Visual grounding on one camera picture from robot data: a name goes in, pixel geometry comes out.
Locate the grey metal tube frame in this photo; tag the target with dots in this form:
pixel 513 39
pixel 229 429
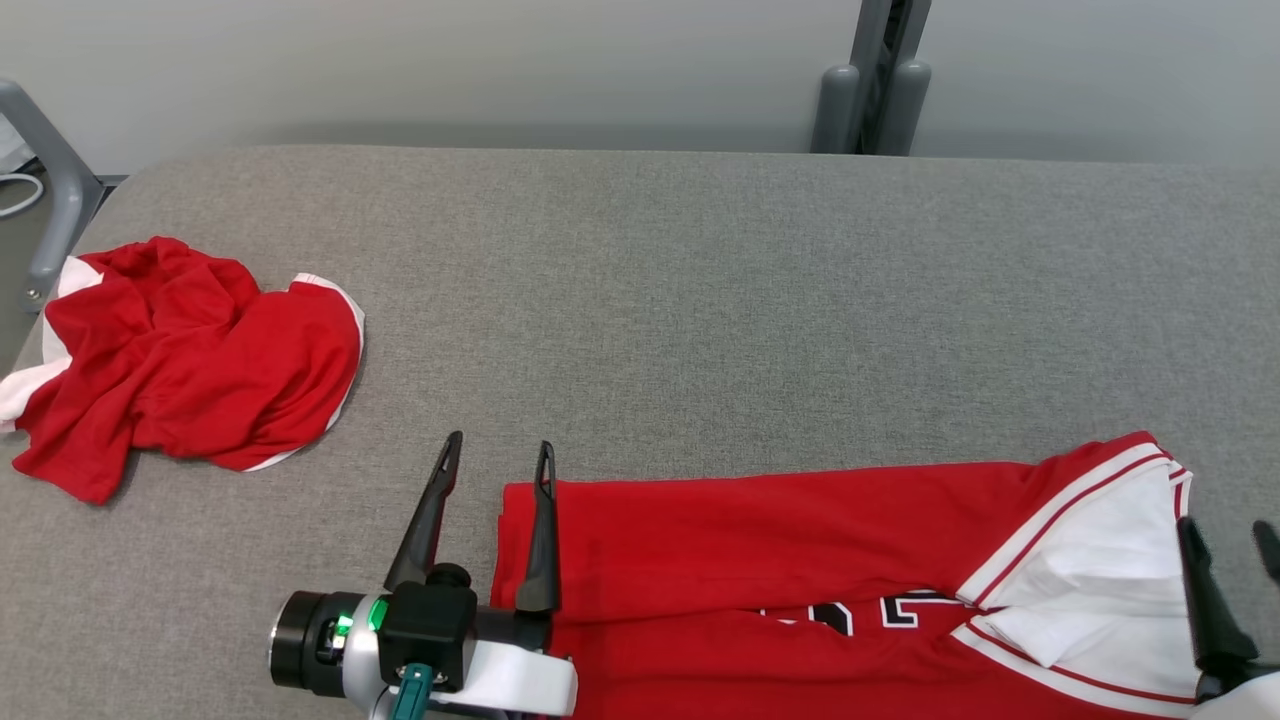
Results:
pixel 65 190

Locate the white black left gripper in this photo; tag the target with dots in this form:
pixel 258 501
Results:
pixel 520 680

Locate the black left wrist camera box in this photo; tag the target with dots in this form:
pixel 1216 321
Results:
pixel 430 625

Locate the crumpled red white garment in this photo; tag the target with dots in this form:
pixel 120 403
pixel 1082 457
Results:
pixel 200 370

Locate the grey partition post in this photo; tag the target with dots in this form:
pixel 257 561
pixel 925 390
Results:
pixel 870 100

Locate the red white lettered jersey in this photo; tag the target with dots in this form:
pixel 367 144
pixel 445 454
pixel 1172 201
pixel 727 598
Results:
pixel 750 550

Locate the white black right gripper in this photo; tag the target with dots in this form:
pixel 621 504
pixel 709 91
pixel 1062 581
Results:
pixel 1250 695

